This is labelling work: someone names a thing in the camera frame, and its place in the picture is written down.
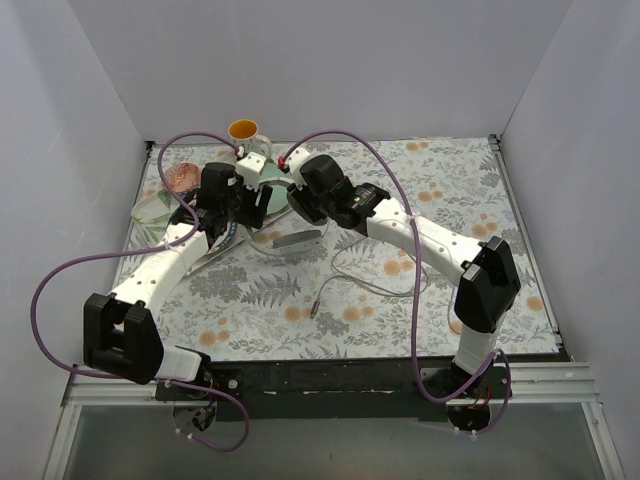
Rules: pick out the leaf print tray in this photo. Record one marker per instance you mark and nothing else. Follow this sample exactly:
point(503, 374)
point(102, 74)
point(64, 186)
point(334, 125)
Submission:
point(152, 212)

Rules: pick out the white floral mug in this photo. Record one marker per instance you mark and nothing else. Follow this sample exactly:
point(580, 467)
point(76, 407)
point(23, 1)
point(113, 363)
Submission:
point(245, 133)

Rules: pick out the grey white headphones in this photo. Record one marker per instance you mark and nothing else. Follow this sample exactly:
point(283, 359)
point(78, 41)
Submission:
point(286, 238)

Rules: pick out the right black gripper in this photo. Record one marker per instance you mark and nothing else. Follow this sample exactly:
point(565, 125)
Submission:
point(304, 203)

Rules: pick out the white blue-rimmed plate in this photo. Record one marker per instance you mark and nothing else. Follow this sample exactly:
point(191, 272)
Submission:
point(223, 241)

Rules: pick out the aluminium frame rail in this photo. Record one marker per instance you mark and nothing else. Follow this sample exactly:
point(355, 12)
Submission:
point(544, 421)

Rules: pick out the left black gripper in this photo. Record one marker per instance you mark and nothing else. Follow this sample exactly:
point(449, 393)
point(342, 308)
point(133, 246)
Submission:
point(257, 206)

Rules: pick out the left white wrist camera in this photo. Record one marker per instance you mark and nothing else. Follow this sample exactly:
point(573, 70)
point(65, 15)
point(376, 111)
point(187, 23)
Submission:
point(250, 168)

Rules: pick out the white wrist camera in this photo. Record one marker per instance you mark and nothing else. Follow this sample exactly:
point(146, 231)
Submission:
point(292, 165)
point(250, 168)

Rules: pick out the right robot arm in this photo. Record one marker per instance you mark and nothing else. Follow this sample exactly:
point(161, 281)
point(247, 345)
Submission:
point(484, 272)

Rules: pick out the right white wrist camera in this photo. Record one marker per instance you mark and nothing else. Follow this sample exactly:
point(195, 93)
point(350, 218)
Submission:
point(292, 165)

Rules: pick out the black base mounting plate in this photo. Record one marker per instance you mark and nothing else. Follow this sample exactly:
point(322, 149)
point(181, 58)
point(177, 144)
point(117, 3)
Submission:
point(328, 389)

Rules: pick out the green floral plate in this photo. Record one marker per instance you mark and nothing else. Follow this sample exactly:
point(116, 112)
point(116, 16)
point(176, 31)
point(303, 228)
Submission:
point(278, 201)

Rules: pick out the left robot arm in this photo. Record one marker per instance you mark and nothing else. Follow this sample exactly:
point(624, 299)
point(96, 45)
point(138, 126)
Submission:
point(120, 336)

